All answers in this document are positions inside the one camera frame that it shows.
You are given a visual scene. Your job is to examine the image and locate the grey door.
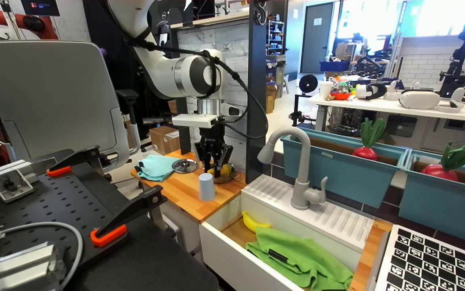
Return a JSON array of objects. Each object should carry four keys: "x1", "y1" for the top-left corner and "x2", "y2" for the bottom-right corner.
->
[{"x1": 301, "y1": 2, "x2": 336, "y2": 76}]

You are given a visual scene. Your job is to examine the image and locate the red pipe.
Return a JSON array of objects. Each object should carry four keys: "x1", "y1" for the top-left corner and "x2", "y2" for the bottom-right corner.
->
[{"x1": 0, "y1": 5, "x2": 60, "y2": 41}]

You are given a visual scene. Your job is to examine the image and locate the thin black frame post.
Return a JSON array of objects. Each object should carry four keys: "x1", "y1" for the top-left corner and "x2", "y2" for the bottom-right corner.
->
[{"x1": 177, "y1": 128, "x2": 193, "y2": 157}]

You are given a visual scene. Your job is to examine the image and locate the grey-blue cup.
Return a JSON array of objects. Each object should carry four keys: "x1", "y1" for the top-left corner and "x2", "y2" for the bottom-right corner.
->
[{"x1": 198, "y1": 172, "x2": 217, "y2": 203}]

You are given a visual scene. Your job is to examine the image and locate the white VR headset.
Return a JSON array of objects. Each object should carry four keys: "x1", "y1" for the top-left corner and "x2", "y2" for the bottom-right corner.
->
[{"x1": 398, "y1": 89, "x2": 443, "y2": 112}]

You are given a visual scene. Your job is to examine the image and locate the grey monitor back panel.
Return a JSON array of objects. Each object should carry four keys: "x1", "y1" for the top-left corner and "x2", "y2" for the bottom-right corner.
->
[{"x1": 0, "y1": 41, "x2": 133, "y2": 164}]

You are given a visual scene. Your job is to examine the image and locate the red toy radish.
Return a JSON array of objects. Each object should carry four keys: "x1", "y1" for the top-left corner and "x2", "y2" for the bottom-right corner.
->
[
  {"x1": 422, "y1": 143, "x2": 465, "y2": 183},
  {"x1": 351, "y1": 117, "x2": 390, "y2": 162}
]

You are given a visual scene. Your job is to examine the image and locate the aluminium bracket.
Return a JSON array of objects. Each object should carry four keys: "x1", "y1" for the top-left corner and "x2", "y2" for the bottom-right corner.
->
[{"x1": 0, "y1": 241, "x2": 62, "y2": 291}]

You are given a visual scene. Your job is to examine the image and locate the white background table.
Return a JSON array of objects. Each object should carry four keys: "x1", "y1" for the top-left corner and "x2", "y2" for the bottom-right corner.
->
[{"x1": 311, "y1": 94, "x2": 465, "y2": 125}]

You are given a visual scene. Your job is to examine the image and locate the round black device on stand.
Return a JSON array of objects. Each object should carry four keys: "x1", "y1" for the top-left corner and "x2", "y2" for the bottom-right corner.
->
[{"x1": 290, "y1": 73, "x2": 320, "y2": 128}]

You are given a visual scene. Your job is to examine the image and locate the white toy sink unit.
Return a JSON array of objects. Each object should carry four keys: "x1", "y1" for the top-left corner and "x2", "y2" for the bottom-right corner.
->
[{"x1": 199, "y1": 173, "x2": 377, "y2": 291}]

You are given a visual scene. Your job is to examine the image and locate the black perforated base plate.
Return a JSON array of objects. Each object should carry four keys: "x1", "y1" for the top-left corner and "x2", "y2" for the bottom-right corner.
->
[{"x1": 0, "y1": 161, "x2": 222, "y2": 291}]

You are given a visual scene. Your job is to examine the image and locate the cardboard box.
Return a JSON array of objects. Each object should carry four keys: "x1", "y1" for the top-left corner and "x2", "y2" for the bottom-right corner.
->
[{"x1": 149, "y1": 125, "x2": 183, "y2": 157}]

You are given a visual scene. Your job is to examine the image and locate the black white calibration board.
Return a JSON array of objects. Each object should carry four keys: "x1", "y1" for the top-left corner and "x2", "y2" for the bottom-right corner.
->
[{"x1": 375, "y1": 224, "x2": 465, "y2": 291}]

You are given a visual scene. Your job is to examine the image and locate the wooden kitchen counter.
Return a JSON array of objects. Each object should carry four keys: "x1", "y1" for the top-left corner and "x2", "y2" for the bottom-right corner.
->
[{"x1": 133, "y1": 149, "x2": 248, "y2": 224}]

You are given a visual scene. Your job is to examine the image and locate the teal planter box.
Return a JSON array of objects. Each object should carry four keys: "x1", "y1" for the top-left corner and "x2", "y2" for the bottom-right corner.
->
[
  {"x1": 281, "y1": 127, "x2": 411, "y2": 211},
  {"x1": 398, "y1": 149, "x2": 465, "y2": 251}
]

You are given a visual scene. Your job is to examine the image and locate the green cloth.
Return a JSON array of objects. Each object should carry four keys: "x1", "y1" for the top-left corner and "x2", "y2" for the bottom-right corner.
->
[{"x1": 244, "y1": 227, "x2": 356, "y2": 291}]

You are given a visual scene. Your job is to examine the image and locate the grey toy faucet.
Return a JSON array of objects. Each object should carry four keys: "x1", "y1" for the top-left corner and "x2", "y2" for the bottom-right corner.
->
[{"x1": 256, "y1": 127, "x2": 330, "y2": 212}]

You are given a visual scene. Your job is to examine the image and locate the red bowl of toys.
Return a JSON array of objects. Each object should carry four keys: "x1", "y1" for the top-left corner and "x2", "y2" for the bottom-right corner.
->
[{"x1": 328, "y1": 80, "x2": 353, "y2": 102}]

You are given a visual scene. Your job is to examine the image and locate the yellow toy banana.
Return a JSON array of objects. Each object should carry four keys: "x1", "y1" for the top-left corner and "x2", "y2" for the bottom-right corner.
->
[{"x1": 241, "y1": 211, "x2": 273, "y2": 235}]

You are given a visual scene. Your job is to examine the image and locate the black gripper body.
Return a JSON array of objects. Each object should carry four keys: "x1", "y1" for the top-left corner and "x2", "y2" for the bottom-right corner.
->
[{"x1": 198, "y1": 125, "x2": 230, "y2": 154}]

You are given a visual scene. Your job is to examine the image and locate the black clamp orange tip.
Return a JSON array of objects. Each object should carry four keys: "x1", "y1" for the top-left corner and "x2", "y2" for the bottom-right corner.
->
[
  {"x1": 44, "y1": 144, "x2": 105, "y2": 180},
  {"x1": 88, "y1": 185, "x2": 168, "y2": 249}
]

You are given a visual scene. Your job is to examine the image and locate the wide black frame post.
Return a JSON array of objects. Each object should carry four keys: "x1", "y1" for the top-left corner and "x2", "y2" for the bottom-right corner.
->
[{"x1": 244, "y1": 0, "x2": 270, "y2": 185}]

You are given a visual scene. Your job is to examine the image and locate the small silver pot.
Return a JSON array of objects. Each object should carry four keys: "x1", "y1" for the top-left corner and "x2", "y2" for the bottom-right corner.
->
[{"x1": 206, "y1": 161, "x2": 240, "y2": 186}]

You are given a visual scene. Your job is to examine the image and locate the teal cloth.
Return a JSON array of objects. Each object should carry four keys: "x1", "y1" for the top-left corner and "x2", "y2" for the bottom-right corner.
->
[{"x1": 133, "y1": 154, "x2": 183, "y2": 185}]

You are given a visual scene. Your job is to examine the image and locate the grey cable loop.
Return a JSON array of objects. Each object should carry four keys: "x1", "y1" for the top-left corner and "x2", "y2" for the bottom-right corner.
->
[{"x1": 0, "y1": 220, "x2": 86, "y2": 288}]

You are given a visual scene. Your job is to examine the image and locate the white wood backsplash panel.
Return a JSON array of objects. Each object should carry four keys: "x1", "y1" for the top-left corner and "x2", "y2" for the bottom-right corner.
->
[{"x1": 177, "y1": 21, "x2": 251, "y2": 173}]

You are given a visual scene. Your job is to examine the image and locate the aluminium extrusion rail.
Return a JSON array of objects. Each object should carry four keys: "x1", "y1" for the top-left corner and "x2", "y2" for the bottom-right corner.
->
[{"x1": 0, "y1": 159, "x2": 49, "y2": 206}]

